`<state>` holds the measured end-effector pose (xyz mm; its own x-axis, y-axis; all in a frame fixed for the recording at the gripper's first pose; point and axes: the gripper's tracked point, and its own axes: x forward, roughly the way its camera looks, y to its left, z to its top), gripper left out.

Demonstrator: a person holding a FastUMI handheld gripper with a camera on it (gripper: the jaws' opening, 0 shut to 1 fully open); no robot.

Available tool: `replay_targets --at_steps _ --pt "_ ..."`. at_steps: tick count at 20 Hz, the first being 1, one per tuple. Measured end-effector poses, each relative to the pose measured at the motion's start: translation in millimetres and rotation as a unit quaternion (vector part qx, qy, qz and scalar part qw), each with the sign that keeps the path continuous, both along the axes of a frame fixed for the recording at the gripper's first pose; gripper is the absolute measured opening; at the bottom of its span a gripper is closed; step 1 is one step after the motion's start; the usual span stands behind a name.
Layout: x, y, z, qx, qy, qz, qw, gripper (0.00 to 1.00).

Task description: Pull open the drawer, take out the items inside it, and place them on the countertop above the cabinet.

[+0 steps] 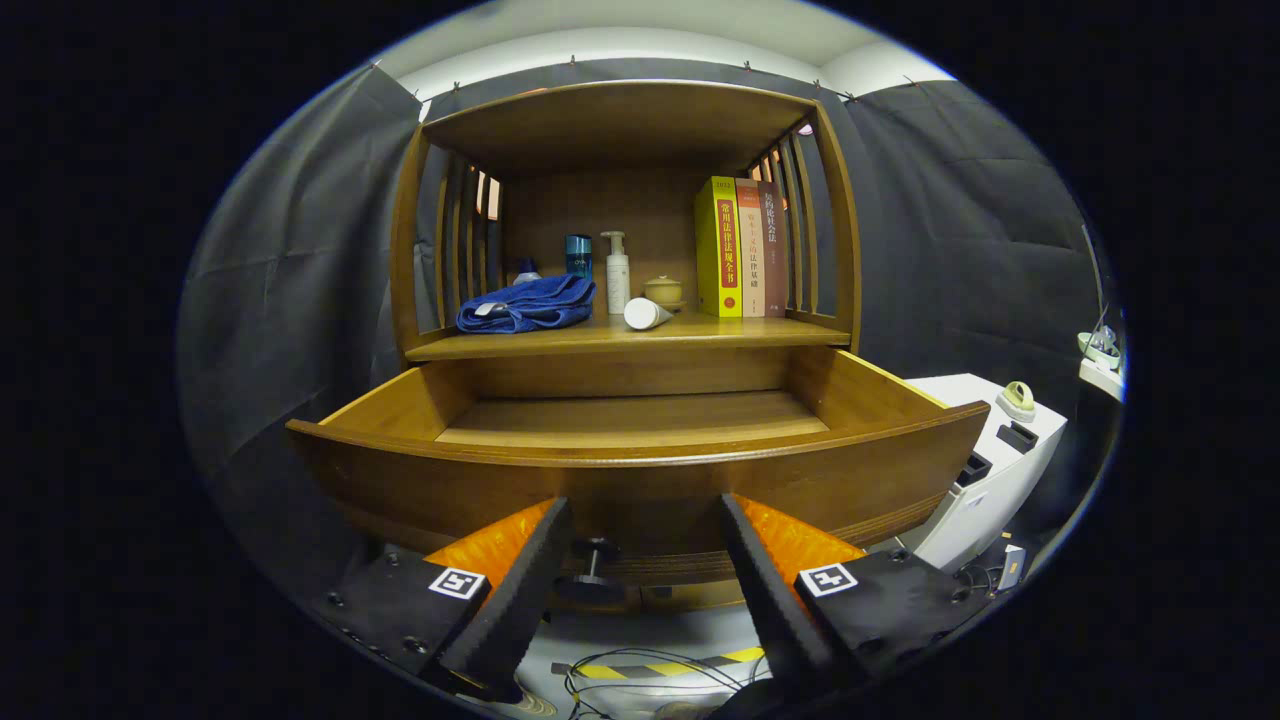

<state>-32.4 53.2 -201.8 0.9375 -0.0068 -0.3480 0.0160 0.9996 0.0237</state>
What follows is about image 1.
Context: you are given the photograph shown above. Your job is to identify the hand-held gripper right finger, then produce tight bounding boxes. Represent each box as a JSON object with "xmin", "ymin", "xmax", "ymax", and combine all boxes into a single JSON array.
[{"xmin": 720, "ymin": 492, "xmax": 996, "ymax": 691}]

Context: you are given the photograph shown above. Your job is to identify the wooden drawer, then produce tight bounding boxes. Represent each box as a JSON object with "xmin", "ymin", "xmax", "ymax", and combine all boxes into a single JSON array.
[{"xmin": 285, "ymin": 345, "xmax": 991, "ymax": 606}]

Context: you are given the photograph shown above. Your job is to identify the orange and beige book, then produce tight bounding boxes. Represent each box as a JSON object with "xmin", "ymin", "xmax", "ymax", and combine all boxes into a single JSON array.
[{"xmin": 735, "ymin": 178, "xmax": 767, "ymax": 319}]

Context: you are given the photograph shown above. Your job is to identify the white wall shelf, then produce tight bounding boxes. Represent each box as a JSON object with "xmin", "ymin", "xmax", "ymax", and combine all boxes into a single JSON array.
[{"xmin": 1078, "ymin": 358, "xmax": 1126, "ymax": 401}]

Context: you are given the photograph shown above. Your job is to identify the black backdrop cloth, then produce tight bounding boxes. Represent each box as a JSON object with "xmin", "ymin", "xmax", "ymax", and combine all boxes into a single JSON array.
[{"xmin": 178, "ymin": 55, "xmax": 1126, "ymax": 621}]

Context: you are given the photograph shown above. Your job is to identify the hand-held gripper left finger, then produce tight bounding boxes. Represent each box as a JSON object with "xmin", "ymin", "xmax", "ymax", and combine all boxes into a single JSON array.
[{"xmin": 318, "ymin": 497, "xmax": 576, "ymax": 701}]

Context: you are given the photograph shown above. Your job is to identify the brown book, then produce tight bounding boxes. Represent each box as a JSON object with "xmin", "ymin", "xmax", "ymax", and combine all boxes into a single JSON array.
[{"xmin": 757, "ymin": 181, "xmax": 788, "ymax": 318}]

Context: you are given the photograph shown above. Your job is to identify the wooden countertop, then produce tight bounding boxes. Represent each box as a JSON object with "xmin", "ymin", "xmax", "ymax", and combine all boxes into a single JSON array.
[{"xmin": 405, "ymin": 308, "xmax": 851, "ymax": 363}]

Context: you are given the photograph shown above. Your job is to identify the black floor cables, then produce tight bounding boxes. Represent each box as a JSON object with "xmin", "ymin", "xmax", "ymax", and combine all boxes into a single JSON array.
[{"xmin": 560, "ymin": 648, "xmax": 771, "ymax": 719}]

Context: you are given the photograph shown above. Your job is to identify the yellow book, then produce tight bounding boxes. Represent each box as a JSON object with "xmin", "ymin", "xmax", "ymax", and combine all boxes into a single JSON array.
[{"xmin": 695, "ymin": 176, "xmax": 744, "ymax": 319}]

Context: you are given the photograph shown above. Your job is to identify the wooden cabinet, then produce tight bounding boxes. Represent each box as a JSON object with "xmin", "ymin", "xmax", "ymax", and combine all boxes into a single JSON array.
[{"xmin": 390, "ymin": 80, "xmax": 863, "ymax": 613}]

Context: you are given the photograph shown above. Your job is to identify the white pump bottle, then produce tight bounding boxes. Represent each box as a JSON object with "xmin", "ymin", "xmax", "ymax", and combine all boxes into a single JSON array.
[{"xmin": 600, "ymin": 231, "xmax": 632, "ymax": 315}]

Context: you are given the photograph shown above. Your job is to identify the white cleanser tube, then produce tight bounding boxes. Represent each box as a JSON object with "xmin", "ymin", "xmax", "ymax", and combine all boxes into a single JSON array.
[{"xmin": 623, "ymin": 296, "xmax": 675, "ymax": 332}]

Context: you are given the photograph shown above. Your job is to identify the yellow black floor tape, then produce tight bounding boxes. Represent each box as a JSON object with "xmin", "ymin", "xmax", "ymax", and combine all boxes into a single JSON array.
[{"xmin": 573, "ymin": 645, "xmax": 766, "ymax": 681}]

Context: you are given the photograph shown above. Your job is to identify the blue towel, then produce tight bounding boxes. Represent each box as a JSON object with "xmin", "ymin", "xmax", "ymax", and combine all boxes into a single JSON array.
[{"xmin": 456, "ymin": 274, "xmax": 597, "ymax": 334}]

